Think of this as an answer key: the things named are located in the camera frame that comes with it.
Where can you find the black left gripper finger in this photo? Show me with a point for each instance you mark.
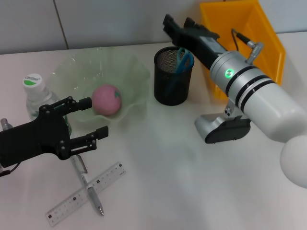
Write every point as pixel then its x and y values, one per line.
pixel 102 133
pixel 85 103

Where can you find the green translucent glass fruit plate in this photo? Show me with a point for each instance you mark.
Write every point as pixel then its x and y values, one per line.
pixel 72 72

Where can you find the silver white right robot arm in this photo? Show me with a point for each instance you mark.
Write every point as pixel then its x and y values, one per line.
pixel 263 100

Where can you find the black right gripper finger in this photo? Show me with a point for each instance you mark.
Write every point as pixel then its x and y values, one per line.
pixel 171 26
pixel 192 23

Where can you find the black mesh pen holder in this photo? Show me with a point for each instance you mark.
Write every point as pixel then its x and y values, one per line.
pixel 172 95

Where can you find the pink toy peach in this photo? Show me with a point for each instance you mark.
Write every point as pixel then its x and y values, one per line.
pixel 106 100

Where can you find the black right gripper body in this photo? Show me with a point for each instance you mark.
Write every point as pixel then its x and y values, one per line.
pixel 201 43

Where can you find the yellow plastic bin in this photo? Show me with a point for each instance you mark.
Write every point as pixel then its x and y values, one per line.
pixel 263 31

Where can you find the blue capped scissors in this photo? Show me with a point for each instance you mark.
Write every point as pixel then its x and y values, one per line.
pixel 183 60

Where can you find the clear green-label water bottle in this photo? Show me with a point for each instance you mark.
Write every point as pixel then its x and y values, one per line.
pixel 36 93

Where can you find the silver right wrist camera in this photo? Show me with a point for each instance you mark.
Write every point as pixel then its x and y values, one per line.
pixel 208 124

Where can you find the clear plastic ruler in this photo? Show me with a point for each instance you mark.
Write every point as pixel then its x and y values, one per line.
pixel 69 203

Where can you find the grey ballpoint pen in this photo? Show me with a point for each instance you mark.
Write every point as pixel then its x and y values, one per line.
pixel 82 172

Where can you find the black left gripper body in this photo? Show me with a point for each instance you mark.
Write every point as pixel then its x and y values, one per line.
pixel 36 139

